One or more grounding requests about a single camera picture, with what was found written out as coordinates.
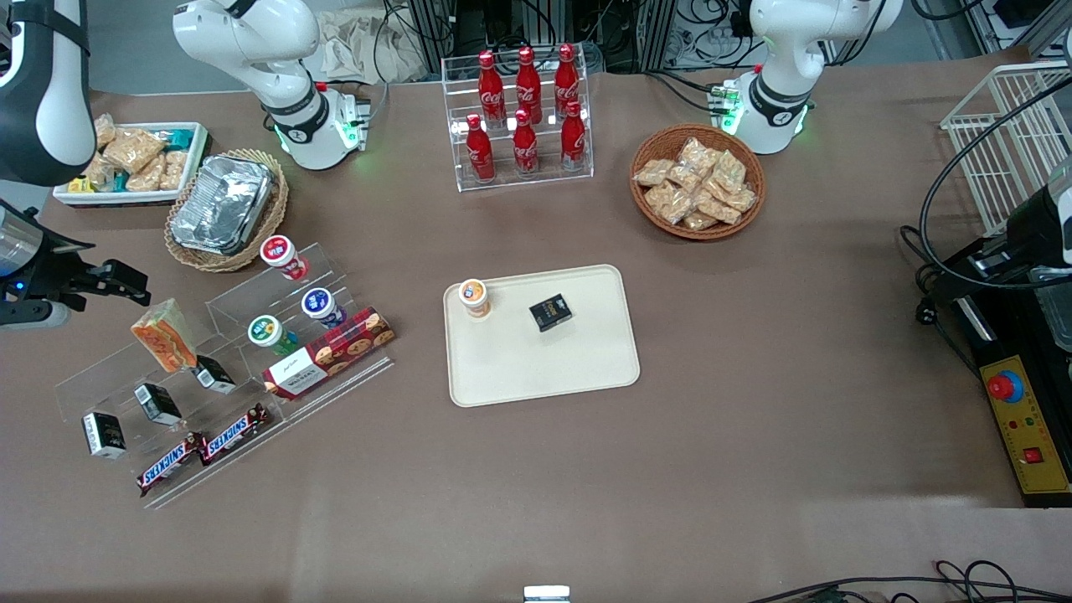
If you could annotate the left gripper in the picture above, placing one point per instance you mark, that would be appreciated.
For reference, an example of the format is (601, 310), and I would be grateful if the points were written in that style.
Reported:
(1028, 228)

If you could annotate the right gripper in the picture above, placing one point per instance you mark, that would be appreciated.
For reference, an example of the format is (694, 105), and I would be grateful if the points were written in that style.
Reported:
(60, 270)

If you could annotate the triangle sandwich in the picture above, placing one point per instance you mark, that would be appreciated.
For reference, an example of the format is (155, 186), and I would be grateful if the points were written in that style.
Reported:
(163, 335)

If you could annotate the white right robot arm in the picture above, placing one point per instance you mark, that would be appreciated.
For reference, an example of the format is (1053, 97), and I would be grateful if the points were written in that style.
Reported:
(251, 33)

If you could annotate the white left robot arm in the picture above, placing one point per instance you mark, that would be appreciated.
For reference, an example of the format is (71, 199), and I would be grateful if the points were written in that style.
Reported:
(787, 50)

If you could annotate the cream plastic tray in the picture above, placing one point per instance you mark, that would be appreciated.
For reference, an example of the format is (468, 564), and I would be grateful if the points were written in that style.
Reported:
(544, 368)

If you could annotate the clear plastic container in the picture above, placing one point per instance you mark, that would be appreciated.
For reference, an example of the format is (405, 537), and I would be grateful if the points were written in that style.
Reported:
(1057, 310)

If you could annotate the yellow snack pack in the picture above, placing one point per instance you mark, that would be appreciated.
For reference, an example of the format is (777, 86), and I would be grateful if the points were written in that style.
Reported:
(79, 185)

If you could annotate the brown cracker snack pack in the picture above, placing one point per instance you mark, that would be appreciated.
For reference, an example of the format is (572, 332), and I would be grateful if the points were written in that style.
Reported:
(146, 176)
(105, 132)
(132, 149)
(174, 170)
(100, 172)

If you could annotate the red emergency stop button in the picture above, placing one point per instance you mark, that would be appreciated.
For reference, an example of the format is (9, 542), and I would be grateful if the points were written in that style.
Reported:
(1005, 385)

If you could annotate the small black carton box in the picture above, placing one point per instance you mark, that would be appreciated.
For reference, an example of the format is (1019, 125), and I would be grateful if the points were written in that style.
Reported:
(104, 434)
(550, 312)
(218, 377)
(157, 404)

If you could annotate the clear acrylic stepped stand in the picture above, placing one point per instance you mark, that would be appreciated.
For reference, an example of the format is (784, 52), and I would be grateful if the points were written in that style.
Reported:
(243, 297)

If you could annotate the aluminium foil container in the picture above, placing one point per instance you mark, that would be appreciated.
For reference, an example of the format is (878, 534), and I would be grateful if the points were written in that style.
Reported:
(222, 205)

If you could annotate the black yellow control box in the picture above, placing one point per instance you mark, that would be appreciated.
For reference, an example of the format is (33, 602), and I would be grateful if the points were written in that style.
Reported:
(1034, 419)

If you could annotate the teal snack pack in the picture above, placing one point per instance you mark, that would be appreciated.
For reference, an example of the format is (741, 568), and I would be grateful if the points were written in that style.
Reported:
(177, 139)

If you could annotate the white rectangular bin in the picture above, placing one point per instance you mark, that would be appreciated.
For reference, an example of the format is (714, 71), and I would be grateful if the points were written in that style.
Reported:
(199, 151)

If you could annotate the green lid cup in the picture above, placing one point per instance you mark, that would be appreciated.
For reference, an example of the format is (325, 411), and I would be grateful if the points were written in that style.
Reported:
(268, 333)

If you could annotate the red lid cup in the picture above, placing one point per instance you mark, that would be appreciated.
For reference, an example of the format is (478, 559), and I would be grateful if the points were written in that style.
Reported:
(280, 253)

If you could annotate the snickers chocolate bar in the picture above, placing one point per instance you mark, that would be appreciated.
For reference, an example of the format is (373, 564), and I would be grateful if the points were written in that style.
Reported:
(234, 434)
(170, 463)

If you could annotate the light straw wicker basket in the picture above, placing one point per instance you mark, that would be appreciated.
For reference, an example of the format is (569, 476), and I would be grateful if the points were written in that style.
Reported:
(276, 213)

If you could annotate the blue lid cup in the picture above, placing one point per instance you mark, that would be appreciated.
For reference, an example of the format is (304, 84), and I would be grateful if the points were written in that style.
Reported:
(321, 305)

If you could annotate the red cookie box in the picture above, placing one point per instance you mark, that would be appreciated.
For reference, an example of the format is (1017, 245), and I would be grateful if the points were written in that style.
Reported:
(327, 356)

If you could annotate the clear snack packet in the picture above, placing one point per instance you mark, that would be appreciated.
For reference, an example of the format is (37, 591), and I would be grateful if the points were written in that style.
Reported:
(729, 172)
(718, 209)
(700, 221)
(740, 199)
(653, 172)
(698, 154)
(670, 203)

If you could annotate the round brown wicker basket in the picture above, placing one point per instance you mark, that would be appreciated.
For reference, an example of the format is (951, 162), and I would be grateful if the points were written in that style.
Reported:
(662, 222)

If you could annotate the beige crumpled cloth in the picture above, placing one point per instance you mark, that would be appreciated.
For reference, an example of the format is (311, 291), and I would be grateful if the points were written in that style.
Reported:
(360, 46)

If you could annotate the orange lid cup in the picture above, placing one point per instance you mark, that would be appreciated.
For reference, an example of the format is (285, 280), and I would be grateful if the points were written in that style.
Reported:
(475, 297)

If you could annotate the red cola bottle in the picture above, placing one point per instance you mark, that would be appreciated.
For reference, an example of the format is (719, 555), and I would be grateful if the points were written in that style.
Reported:
(480, 155)
(528, 84)
(491, 88)
(526, 149)
(567, 79)
(574, 142)

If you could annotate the clear acrylic bottle rack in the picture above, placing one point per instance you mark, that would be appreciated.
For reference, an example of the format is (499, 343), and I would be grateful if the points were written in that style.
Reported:
(456, 100)

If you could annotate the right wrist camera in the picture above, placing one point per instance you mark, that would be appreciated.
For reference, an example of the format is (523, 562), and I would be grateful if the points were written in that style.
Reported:
(29, 315)

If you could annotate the metal equipment frame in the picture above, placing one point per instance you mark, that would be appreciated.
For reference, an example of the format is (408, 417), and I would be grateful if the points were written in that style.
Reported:
(502, 25)

